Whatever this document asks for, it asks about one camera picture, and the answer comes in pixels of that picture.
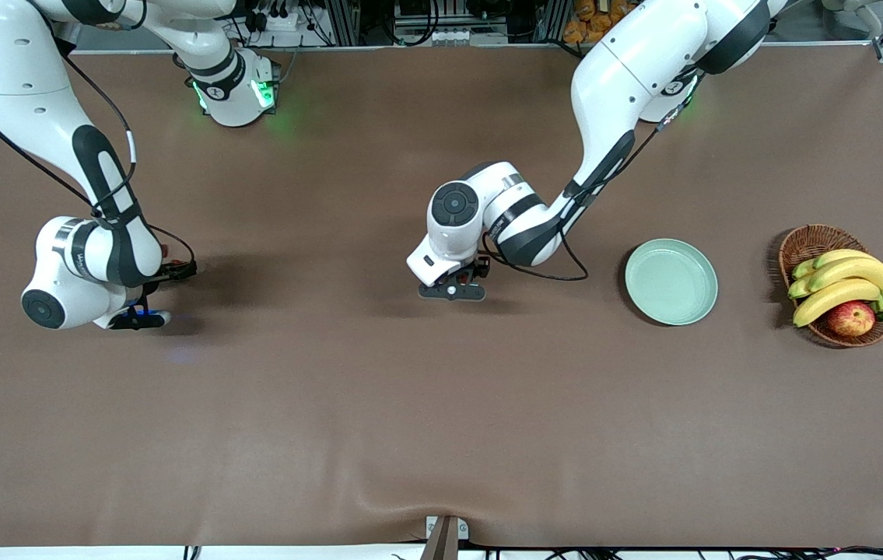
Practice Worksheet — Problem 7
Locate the large yellow banana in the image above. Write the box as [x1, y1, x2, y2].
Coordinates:
[792, 278, 882, 328]
[807, 256, 883, 293]
[813, 249, 874, 269]

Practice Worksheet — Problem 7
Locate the white power strip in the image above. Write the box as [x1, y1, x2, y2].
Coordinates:
[243, 0, 310, 32]

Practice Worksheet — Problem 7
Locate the aluminium frame post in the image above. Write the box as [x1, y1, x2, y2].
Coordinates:
[324, 0, 362, 46]

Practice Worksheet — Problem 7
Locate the brown wicker basket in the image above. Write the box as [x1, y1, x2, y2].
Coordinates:
[779, 224, 883, 348]

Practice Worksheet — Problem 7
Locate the brown table mat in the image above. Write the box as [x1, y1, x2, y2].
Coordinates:
[0, 43, 883, 549]

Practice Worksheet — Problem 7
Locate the metal table bracket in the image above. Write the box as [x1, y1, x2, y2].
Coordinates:
[426, 516, 470, 541]

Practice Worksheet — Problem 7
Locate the white electrical device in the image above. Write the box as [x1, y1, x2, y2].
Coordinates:
[394, 27, 508, 46]

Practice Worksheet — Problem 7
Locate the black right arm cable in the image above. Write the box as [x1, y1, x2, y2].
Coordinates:
[0, 47, 198, 273]

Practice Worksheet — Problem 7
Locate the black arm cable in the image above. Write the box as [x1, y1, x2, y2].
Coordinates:
[482, 78, 703, 282]
[0, 47, 198, 273]

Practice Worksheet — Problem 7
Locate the red yellow apple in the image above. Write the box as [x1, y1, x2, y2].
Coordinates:
[826, 300, 876, 338]

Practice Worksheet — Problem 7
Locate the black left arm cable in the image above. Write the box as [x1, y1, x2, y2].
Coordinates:
[482, 78, 703, 282]

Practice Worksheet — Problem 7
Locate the orange snack bag pile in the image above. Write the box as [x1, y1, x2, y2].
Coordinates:
[563, 0, 640, 44]

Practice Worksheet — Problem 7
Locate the pale green round plate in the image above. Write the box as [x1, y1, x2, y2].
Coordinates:
[625, 238, 719, 326]

